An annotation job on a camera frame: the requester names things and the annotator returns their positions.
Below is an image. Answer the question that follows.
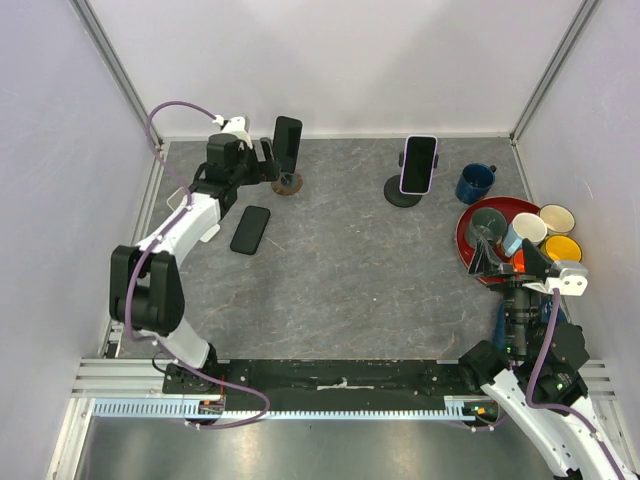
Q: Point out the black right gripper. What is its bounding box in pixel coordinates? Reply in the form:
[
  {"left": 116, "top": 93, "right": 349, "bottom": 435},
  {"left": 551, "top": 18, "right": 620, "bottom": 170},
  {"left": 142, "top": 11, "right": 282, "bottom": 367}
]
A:
[{"left": 466, "top": 232, "right": 553, "bottom": 355}]

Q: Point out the black phone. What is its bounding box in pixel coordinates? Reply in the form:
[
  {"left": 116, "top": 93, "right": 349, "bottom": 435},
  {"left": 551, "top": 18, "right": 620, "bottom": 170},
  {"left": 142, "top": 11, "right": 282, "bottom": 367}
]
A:
[
  {"left": 272, "top": 116, "right": 303, "bottom": 174},
  {"left": 230, "top": 205, "right": 271, "bottom": 256}
]

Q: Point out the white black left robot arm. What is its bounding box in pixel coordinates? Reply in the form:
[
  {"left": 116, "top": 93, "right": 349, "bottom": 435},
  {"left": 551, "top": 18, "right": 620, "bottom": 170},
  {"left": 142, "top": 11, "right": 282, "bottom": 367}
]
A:
[{"left": 109, "top": 133, "right": 281, "bottom": 393}]

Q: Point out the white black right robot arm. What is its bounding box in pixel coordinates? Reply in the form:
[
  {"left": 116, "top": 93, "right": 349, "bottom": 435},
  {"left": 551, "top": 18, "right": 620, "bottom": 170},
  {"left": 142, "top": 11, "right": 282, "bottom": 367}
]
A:
[{"left": 457, "top": 235, "right": 639, "bottom": 479}]

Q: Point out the round wooden base phone stand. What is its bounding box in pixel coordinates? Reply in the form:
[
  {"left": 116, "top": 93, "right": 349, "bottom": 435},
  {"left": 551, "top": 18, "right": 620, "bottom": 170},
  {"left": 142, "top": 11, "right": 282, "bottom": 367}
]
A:
[{"left": 271, "top": 172, "right": 303, "bottom": 196}]

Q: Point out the white metal phone stand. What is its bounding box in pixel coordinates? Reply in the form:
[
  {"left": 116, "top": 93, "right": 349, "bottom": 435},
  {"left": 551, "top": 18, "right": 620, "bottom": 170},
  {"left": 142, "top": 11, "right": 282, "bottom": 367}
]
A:
[{"left": 166, "top": 190, "right": 221, "bottom": 244}]

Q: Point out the black clamp phone stand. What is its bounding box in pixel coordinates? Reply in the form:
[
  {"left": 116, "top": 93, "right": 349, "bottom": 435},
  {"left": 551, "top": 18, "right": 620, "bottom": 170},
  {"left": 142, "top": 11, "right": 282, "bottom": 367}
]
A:
[{"left": 383, "top": 152, "right": 439, "bottom": 208}]

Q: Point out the phone in lilac case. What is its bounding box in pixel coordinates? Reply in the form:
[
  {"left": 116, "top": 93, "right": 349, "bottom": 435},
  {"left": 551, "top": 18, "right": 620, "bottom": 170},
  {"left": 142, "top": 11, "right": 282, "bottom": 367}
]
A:
[{"left": 399, "top": 135, "right": 438, "bottom": 196}]

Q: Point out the orange mug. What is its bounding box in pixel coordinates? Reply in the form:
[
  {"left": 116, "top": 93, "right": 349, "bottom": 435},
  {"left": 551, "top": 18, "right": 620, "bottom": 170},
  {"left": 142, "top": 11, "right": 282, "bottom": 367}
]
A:
[{"left": 511, "top": 248, "right": 526, "bottom": 273}]

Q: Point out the white light blue mug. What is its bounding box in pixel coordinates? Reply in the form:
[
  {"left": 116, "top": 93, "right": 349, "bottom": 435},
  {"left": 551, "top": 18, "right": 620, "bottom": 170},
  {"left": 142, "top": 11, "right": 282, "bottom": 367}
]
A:
[{"left": 501, "top": 212, "right": 548, "bottom": 257}]

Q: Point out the grey green mug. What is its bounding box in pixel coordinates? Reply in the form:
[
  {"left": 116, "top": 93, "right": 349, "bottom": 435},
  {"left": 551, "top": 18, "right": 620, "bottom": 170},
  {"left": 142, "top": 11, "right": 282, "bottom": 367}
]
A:
[{"left": 465, "top": 207, "right": 508, "bottom": 249}]

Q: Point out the yellow mug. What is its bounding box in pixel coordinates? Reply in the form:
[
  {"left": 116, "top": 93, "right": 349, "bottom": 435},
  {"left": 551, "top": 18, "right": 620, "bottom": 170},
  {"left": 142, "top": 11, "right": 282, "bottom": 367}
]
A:
[{"left": 541, "top": 235, "right": 583, "bottom": 262}]

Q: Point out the red round tray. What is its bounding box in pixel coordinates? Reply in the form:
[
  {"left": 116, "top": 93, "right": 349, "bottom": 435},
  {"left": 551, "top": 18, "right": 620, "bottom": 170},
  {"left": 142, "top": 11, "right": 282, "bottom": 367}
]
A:
[{"left": 455, "top": 196, "right": 540, "bottom": 268}]

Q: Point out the cream mug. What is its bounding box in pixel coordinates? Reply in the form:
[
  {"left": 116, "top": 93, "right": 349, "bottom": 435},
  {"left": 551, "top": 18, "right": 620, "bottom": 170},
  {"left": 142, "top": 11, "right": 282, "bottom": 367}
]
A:
[{"left": 538, "top": 204, "right": 576, "bottom": 236}]

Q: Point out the dark blue mug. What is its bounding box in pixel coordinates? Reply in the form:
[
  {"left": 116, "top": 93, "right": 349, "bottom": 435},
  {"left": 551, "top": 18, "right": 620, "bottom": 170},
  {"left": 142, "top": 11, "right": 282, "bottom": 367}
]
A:
[{"left": 455, "top": 163, "right": 497, "bottom": 205}]

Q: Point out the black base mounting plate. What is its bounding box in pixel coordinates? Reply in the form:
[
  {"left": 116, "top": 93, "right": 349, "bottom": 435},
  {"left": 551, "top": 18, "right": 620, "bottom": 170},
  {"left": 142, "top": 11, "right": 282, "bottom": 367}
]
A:
[{"left": 162, "top": 357, "right": 494, "bottom": 412}]

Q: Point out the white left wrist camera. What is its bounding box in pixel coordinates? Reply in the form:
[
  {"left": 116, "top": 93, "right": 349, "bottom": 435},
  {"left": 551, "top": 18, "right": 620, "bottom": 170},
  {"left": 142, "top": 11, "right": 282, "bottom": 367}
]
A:
[{"left": 212, "top": 115, "right": 254, "bottom": 149}]

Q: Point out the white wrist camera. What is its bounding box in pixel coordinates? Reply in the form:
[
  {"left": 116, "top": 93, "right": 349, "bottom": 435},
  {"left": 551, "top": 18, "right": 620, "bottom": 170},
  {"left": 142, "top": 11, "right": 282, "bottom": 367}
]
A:
[
  {"left": 523, "top": 260, "right": 589, "bottom": 297},
  {"left": 212, "top": 115, "right": 254, "bottom": 149}
]

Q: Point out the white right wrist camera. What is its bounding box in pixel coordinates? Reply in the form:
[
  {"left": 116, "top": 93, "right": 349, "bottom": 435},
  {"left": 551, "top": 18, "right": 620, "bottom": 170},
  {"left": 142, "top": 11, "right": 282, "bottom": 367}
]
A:
[{"left": 523, "top": 260, "right": 589, "bottom": 297}]

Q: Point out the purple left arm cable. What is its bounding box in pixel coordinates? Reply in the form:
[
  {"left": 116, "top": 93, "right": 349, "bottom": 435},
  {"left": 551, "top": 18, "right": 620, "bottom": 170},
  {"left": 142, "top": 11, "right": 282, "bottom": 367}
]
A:
[{"left": 124, "top": 99, "right": 274, "bottom": 431}]

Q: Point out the aluminium frame post left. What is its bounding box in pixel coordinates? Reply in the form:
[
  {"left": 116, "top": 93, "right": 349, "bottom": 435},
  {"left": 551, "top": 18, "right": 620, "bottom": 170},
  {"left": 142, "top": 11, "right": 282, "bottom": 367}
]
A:
[{"left": 69, "top": 0, "right": 148, "bottom": 128}]

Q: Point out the aluminium frame post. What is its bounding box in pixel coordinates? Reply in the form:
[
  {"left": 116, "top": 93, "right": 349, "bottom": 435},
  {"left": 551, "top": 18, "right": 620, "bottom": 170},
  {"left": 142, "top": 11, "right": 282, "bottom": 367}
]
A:
[
  {"left": 509, "top": 0, "right": 600, "bottom": 146},
  {"left": 69, "top": 0, "right": 148, "bottom": 128}
]

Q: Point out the aluminium frame post right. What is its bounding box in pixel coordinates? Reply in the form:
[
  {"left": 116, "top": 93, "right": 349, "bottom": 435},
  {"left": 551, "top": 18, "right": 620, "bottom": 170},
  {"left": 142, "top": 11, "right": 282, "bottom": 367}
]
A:
[{"left": 509, "top": 0, "right": 600, "bottom": 146}]

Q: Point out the grey slotted cable duct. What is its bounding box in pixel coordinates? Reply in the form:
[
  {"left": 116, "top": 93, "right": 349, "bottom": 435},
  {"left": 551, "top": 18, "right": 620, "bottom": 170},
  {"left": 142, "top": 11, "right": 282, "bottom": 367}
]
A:
[{"left": 93, "top": 397, "right": 496, "bottom": 422}]

